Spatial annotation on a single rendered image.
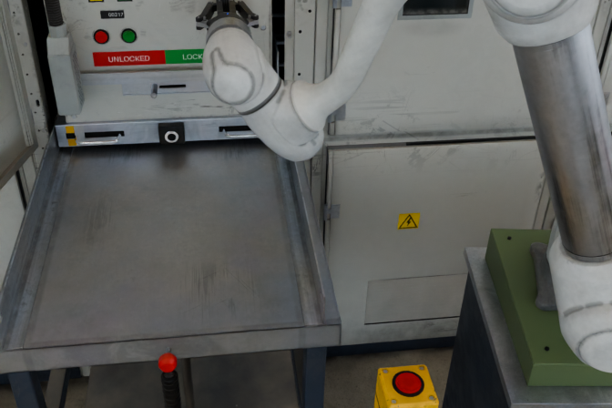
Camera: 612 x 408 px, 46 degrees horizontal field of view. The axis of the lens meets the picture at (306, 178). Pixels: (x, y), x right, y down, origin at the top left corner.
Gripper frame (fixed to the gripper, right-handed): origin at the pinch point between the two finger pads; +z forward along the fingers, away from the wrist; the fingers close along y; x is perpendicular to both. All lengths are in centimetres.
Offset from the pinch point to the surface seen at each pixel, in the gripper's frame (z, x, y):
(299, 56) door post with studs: 7.4, -17.5, 17.3
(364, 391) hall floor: -8, -123, 37
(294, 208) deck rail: -25.6, -38.0, 12.6
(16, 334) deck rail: -57, -38, -40
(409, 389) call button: -81, -32, 24
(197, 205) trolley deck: -21.9, -38.4, -8.5
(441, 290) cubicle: 6, -96, 62
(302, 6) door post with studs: 7.4, -5.0, 17.9
